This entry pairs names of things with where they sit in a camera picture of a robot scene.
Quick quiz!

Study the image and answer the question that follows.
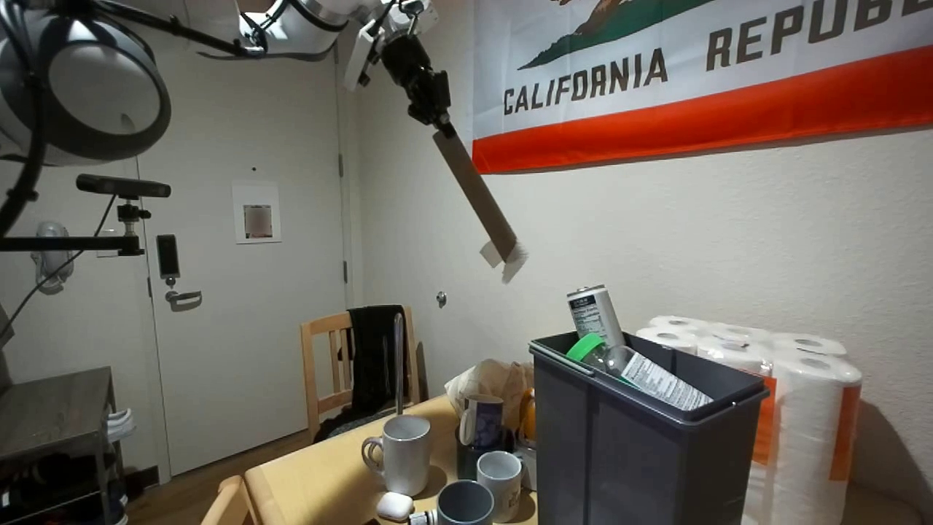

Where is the grey plastic bin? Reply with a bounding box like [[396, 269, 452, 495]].
[[528, 330, 770, 525]]

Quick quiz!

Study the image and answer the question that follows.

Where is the small grey cup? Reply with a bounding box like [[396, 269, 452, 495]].
[[477, 450, 526, 521]]

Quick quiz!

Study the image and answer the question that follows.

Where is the large plain white mug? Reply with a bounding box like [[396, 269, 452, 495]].
[[359, 413, 434, 499]]

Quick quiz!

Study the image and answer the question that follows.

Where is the black door device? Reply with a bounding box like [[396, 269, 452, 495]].
[[156, 234, 184, 287]]

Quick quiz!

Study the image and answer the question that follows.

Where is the California Republic flag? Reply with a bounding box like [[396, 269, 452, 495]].
[[469, 0, 933, 179]]

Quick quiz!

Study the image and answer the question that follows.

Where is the white wall dispenser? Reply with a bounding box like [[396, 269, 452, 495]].
[[33, 219, 77, 294]]

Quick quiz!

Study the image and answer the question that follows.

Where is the black camera on stand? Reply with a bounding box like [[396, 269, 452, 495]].
[[0, 171, 175, 259]]

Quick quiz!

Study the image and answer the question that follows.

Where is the beige cloth bag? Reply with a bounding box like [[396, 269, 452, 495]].
[[445, 355, 538, 421]]

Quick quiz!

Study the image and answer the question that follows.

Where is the brown wooden chair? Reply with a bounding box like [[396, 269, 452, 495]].
[[198, 472, 258, 525]]

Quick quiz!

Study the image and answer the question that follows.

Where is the dark blue paper cup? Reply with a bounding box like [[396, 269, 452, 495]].
[[434, 479, 500, 525]]

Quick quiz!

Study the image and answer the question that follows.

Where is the orange toilet paper pack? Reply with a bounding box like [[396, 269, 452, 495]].
[[635, 311, 867, 525]]

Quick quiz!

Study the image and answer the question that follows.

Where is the orange cup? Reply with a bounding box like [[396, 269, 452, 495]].
[[520, 390, 541, 447]]

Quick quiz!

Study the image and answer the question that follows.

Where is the white earbud case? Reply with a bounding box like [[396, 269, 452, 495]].
[[373, 491, 417, 521]]

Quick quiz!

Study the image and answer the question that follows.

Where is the white door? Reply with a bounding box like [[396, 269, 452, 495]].
[[128, 56, 350, 479]]

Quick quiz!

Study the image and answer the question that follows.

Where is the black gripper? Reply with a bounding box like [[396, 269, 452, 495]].
[[379, 31, 462, 141]]

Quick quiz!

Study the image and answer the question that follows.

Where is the small framed picture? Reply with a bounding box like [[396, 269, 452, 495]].
[[230, 183, 284, 246]]

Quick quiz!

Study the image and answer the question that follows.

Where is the silver door handle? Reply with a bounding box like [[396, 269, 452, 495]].
[[165, 287, 205, 314]]

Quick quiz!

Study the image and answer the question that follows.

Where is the brown cardboard tissue roll tube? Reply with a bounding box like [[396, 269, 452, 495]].
[[430, 128, 531, 287]]

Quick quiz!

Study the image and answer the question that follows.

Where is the light wooden slatted chair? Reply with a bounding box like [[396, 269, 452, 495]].
[[297, 304, 423, 441]]

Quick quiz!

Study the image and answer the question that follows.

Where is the white box in bin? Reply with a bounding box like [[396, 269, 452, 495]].
[[567, 333, 717, 413]]

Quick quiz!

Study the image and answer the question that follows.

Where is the black jacket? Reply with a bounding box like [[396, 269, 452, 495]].
[[345, 304, 410, 421]]

